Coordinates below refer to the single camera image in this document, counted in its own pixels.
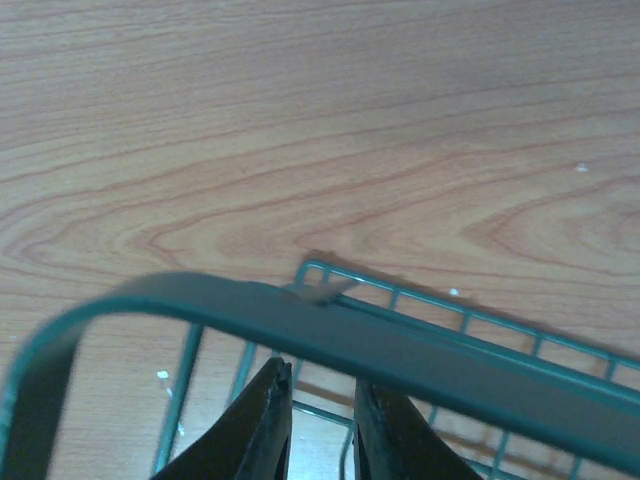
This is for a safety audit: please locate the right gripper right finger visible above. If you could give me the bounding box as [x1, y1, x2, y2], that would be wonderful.
[353, 380, 481, 480]

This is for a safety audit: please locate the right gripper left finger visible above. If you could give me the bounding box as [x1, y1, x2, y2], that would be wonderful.
[154, 357, 293, 480]

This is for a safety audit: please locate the dark wire dish rack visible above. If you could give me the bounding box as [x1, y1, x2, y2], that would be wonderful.
[1, 263, 639, 479]

